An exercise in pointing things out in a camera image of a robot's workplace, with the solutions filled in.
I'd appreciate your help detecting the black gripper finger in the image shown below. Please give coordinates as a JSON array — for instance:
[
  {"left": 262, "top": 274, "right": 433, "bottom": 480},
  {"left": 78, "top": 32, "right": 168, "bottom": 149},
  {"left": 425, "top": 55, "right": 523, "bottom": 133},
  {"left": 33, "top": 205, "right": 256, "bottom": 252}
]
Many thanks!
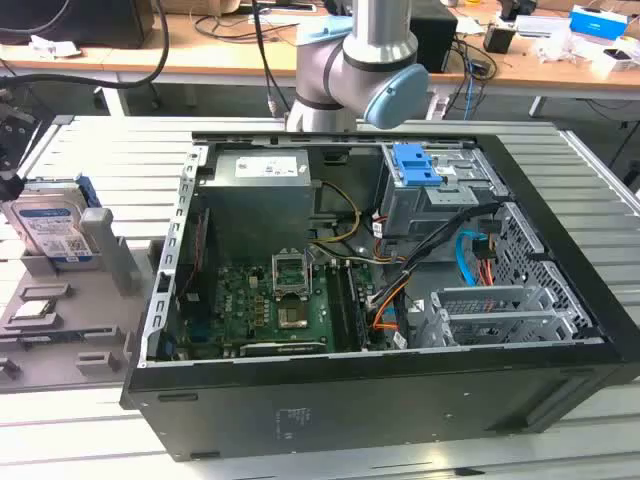
[{"left": 0, "top": 171, "right": 25, "bottom": 202}]

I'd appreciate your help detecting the hard disk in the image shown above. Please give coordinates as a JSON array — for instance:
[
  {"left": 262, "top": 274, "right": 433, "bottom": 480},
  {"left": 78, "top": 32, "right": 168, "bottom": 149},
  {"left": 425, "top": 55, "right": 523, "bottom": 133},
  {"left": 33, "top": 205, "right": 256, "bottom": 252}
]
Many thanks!
[{"left": 0, "top": 175, "right": 104, "bottom": 263}]

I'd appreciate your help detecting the blue disk bay latch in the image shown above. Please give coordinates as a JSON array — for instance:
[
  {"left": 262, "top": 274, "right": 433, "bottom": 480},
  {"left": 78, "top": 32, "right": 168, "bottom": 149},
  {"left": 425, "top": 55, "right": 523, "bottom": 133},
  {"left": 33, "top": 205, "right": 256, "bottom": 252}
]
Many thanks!
[{"left": 392, "top": 143, "right": 442, "bottom": 187}]

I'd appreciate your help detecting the silver disk bay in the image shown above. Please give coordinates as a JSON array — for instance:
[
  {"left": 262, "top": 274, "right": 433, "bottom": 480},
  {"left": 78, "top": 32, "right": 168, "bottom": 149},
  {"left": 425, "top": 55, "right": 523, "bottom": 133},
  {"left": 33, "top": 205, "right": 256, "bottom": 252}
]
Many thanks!
[{"left": 428, "top": 286, "right": 572, "bottom": 347}]

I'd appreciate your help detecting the silver CPU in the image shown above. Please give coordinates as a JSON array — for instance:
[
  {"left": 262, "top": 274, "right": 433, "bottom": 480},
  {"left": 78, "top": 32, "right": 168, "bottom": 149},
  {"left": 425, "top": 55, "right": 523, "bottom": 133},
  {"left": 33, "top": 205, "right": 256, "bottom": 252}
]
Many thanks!
[{"left": 12, "top": 301, "right": 55, "bottom": 322}]

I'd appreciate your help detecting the large black device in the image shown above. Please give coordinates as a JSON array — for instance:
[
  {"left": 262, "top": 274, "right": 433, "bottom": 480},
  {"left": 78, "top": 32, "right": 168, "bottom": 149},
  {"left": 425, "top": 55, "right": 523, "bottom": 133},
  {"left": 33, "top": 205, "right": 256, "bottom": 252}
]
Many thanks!
[{"left": 0, "top": 0, "right": 155, "bottom": 50}]

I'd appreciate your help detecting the grey parts rack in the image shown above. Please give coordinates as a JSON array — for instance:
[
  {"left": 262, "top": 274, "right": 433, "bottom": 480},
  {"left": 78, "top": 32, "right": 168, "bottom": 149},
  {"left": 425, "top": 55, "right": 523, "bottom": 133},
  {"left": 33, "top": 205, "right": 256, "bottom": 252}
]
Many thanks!
[{"left": 0, "top": 207, "right": 167, "bottom": 392}]

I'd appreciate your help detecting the wooden desk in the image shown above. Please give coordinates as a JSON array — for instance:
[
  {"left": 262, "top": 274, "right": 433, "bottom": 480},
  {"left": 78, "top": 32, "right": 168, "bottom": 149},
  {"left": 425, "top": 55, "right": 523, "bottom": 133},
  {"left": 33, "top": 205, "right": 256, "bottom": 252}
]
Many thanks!
[{"left": 0, "top": 0, "right": 640, "bottom": 117}]

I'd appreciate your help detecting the grey power supply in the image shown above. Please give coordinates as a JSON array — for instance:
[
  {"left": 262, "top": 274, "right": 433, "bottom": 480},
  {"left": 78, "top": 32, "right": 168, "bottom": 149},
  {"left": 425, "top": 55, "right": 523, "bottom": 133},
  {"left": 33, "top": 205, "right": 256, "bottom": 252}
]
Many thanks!
[{"left": 198, "top": 149, "right": 325, "bottom": 252}]

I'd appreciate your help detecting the green motherboard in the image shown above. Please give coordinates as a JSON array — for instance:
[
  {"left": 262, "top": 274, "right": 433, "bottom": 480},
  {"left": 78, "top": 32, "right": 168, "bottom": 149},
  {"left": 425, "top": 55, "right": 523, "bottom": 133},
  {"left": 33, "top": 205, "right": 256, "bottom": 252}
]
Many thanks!
[{"left": 183, "top": 262, "right": 375, "bottom": 359}]

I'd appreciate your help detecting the metal socket cover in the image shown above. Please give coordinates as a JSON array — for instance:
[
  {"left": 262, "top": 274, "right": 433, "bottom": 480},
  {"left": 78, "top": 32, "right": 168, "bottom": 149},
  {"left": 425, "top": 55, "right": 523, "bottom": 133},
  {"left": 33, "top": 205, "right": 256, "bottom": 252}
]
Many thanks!
[{"left": 270, "top": 248, "right": 316, "bottom": 297}]

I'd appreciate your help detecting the CPU socket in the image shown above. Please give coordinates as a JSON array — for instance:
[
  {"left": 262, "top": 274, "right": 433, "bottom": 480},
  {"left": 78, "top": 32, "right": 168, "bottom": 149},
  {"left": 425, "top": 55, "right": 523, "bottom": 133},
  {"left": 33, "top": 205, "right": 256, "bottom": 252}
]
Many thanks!
[{"left": 277, "top": 295, "right": 312, "bottom": 331}]

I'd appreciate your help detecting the black graphics card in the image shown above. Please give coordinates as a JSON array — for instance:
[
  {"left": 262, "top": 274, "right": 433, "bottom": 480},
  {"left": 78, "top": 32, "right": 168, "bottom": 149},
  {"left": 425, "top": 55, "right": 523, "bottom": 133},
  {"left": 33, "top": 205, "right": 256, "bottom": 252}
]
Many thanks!
[{"left": 238, "top": 340, "right": 329, "bottom": 358}]

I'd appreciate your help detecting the installed black RAM stick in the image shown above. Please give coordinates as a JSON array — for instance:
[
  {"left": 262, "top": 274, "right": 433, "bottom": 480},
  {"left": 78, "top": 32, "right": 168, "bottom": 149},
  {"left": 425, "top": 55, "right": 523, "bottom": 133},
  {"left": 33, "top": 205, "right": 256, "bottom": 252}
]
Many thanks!
[
  {"left": 347, "top": 264, "right": 370, "bottom": 350},
  {"left": 327, "top": 264, "right": 354, "bottom": 351}
]

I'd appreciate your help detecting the black open PC case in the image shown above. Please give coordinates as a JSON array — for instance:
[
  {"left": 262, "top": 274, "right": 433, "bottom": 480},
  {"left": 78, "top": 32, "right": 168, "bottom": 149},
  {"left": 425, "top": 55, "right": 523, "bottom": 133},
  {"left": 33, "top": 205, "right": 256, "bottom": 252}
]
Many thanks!
[{"left": 119, "top": 130, "right": 640, "bottom": 464}]

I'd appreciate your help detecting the grey metal drive cage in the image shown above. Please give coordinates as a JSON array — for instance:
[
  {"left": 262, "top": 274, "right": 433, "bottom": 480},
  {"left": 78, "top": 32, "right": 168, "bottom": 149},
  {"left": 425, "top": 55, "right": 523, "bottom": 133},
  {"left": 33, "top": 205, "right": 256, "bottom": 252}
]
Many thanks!
[{"left": 380, "top": 143, "right": 507, "bottom": 242}]

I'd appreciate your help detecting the black box speaker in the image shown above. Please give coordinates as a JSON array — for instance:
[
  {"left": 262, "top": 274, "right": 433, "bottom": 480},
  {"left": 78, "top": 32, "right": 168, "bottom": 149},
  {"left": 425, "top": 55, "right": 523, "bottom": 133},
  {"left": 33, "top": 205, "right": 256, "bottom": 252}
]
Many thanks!
[{"left": 409, "top": 4, "right": 459, "bottom": 74}]

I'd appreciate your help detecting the small black cube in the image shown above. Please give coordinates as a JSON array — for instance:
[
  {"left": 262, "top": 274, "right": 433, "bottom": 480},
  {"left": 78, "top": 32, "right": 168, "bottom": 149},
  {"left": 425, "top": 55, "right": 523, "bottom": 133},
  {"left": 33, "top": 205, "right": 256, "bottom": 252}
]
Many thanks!
[{"left": 482, "top": 24, "right": 517, "bottom": 55}]

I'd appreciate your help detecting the perforated metal case panel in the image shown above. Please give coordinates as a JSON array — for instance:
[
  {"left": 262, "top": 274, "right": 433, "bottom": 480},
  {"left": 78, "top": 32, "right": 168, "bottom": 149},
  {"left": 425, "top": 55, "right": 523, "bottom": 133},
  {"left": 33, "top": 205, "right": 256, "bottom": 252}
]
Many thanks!
[{"left": 492, "top": 202, "right": 597, "bottom": 332}]

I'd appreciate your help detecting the white flat box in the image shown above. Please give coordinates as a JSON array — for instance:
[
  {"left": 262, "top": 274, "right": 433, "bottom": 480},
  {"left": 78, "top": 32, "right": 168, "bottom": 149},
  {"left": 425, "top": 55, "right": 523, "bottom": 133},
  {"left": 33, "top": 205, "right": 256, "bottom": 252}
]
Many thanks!
[{"left": 513, "top": 14, "right": 570, "bottom": 40}]

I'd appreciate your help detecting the blue cardboard box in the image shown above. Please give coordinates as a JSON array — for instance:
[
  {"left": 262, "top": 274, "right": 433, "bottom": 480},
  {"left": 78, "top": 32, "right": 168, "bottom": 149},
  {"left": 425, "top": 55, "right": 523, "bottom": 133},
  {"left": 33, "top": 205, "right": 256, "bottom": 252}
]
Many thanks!
[{"left": 569, "top": 4, "right": 629, "bottom": 37}]

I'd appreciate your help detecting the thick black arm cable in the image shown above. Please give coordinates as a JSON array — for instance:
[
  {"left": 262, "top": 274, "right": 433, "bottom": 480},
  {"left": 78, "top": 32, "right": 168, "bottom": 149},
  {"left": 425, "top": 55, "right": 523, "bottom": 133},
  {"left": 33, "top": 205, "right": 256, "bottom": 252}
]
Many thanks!
[{"left": 0, "top": 0, "right": 171, "bottom": 94}]

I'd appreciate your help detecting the thin black cable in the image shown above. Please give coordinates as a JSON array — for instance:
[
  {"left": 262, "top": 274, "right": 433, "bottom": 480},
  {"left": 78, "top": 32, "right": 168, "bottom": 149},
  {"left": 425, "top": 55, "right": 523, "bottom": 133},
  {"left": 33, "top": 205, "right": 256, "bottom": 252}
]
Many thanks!
[{"left": 251, "top": 0, "right": 292, "bottom": 117}]

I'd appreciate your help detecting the yellow wire bundle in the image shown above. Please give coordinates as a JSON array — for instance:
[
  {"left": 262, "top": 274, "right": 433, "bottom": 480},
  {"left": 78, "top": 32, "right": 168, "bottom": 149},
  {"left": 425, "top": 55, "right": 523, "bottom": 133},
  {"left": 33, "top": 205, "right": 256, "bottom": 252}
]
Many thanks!
[{"left": 309, "top": 180, "right": 362, "bottom": 246}]

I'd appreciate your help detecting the orange wire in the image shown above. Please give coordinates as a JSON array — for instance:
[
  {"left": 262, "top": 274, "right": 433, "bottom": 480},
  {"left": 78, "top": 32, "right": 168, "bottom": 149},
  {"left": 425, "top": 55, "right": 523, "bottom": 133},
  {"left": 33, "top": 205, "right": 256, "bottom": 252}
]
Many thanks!
[{"left": 371, "top": 285, "right": 412, "bottom": 332}]

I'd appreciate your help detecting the black wire bundle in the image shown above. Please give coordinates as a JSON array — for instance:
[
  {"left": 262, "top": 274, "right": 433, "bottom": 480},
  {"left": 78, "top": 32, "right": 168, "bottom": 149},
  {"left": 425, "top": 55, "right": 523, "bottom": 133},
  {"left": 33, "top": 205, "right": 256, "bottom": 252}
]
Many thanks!
[{"left": 398, "top": 201, "right": 501, "bottom": 281}]

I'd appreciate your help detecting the light blue wire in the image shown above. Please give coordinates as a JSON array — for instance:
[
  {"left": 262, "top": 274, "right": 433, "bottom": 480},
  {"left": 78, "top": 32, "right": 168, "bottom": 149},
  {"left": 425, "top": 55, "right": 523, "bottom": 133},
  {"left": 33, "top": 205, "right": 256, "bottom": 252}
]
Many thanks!
[{"left": 454, "top": 231, "right": 482, "bottom": 289}]

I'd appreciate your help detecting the hanging blue cable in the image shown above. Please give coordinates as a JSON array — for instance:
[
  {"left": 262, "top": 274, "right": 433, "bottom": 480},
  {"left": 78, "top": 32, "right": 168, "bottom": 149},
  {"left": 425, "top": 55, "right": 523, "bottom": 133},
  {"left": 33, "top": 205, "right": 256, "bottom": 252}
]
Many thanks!
[{"left": 463, "top": 54, "right": 477, "bottom": 121}]

